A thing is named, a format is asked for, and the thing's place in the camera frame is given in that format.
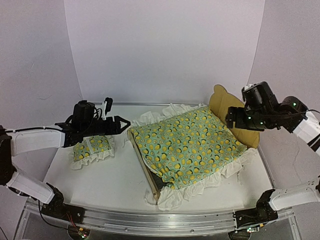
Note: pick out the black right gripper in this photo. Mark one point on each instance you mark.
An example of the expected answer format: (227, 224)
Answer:
(230, 118)

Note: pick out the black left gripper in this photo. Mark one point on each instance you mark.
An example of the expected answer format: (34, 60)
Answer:
(116, 130)

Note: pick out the wooden pet bed frame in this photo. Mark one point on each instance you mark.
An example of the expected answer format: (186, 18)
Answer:
(225, 105)

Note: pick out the lemon print bed cushion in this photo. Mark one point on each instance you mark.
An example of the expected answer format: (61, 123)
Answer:
(190, 150)

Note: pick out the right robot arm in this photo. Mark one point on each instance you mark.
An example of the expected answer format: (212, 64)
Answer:
(262, 111)

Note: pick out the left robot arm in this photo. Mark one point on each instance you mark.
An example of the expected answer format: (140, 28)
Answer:
(86, 121)

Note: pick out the small lemon print pillow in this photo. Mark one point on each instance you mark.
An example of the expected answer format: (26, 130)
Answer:
(91, 149)

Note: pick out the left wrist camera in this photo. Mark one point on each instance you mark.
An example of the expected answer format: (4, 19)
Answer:
(106, 107)

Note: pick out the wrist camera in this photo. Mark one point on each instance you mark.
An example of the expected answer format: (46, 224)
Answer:
(246, 87)
(106, 107)

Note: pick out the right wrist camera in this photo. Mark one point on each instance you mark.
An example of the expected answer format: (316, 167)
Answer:
(246, 87)

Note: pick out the aluminium front rail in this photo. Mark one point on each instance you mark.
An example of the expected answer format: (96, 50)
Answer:
(156, 224)

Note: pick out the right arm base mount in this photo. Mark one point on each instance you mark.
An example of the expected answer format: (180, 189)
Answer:
(262, 213)

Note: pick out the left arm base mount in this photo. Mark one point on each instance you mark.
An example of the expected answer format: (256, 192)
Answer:
(58, 209)

